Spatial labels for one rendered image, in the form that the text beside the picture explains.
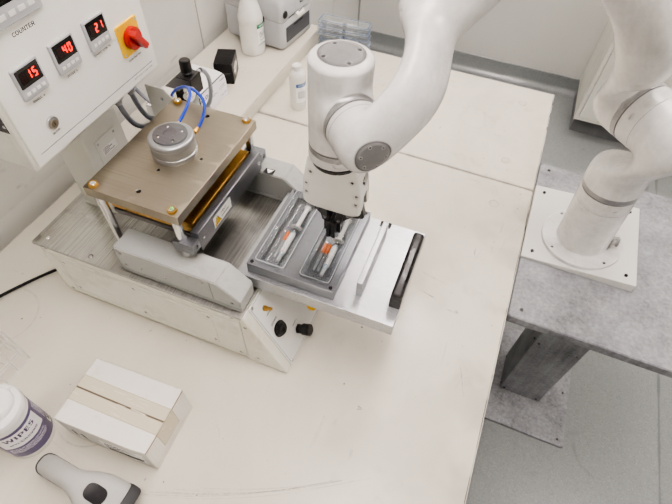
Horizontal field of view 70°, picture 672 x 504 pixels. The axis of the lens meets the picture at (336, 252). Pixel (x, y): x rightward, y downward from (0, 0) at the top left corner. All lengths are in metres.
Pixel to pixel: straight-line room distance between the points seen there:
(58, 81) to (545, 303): 1.05
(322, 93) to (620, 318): 0.90
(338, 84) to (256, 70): 1.11
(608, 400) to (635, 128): 1.24
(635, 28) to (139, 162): 0.81
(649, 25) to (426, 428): 0.76
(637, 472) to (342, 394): 1.26
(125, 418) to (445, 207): 0.89
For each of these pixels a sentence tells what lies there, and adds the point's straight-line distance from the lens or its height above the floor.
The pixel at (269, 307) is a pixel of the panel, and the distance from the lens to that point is 0.91.
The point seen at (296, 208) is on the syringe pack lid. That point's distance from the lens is 0.92.
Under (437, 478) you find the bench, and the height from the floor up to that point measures 0.75.
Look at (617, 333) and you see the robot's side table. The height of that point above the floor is 0.75.
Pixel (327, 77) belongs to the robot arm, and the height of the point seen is 1.36.
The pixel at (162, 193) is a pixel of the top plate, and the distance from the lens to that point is 0.84.
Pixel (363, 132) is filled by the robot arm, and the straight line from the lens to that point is 0.57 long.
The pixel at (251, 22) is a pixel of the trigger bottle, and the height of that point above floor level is 0.91.
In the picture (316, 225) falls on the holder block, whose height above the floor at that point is 0.99.
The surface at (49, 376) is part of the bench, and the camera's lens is 1.14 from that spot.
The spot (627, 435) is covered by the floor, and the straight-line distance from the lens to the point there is 2.05.
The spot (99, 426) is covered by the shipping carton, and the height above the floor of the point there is 0.84.
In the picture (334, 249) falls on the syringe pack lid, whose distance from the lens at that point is 0.86.
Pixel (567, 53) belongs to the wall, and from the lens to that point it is 3.29.
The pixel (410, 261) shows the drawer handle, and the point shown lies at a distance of 0.85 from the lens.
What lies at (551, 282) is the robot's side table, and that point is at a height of 0.75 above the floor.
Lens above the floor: 1.68
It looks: 52 degrees down
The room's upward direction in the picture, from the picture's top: 3 degrees clockwise
